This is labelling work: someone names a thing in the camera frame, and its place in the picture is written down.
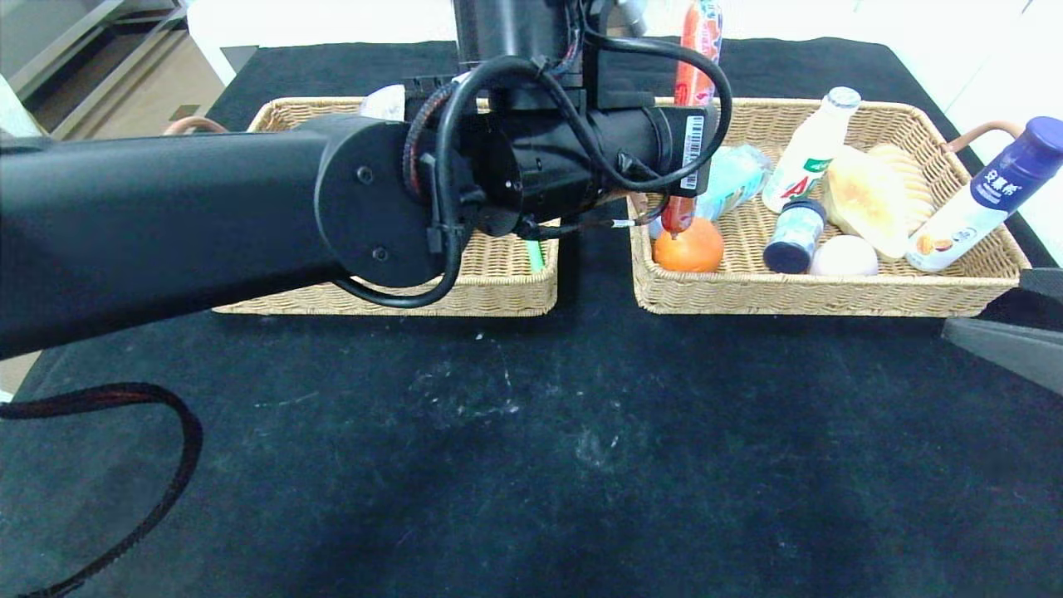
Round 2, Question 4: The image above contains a pale pink round bun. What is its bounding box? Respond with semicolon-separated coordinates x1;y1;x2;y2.
810;235;879;277

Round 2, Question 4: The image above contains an orange sausage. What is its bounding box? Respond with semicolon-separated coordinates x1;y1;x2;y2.
660;0;723;239

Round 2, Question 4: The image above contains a thin wire with white tag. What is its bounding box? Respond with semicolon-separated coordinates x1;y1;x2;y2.
515;193;669;242

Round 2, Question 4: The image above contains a striped long bread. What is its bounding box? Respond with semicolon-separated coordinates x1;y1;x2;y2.
868;145;935;235

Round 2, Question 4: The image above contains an orange fruit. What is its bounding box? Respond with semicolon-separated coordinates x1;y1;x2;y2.
653;217;724;275

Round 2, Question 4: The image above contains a smooth black camera cable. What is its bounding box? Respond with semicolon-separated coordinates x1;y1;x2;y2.
332;33;733;310

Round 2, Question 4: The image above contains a water bottle light blue label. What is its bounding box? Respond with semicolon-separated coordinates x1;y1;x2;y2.
648;145;772;241

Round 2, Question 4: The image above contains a white milk bottle green label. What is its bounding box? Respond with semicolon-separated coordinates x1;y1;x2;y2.
762;86;862;214

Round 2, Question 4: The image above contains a white table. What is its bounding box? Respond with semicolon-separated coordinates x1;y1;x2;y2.
189;0;914;88

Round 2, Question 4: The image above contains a grey metal shelf frame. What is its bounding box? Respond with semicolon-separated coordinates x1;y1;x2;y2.
0;0;193;113

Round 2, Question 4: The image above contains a croissant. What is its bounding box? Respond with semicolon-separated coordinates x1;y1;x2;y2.
824;146;910;260

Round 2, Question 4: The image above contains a purple garbage bag roll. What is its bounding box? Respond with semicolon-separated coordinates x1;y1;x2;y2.
359;85;408;121

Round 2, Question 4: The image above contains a small dark blue jar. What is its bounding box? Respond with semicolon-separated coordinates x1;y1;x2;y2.
764;198;829;274

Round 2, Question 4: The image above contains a white bottle with blue cap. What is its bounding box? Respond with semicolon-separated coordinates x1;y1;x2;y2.
905;117;1063;274

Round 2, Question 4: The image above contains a white hanging cloth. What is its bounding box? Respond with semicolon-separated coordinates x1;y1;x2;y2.
0;75;42;138

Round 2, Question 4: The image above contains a wicker basket with pink handles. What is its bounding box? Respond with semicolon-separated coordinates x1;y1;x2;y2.
166;98;577;318
619;98;1033;318

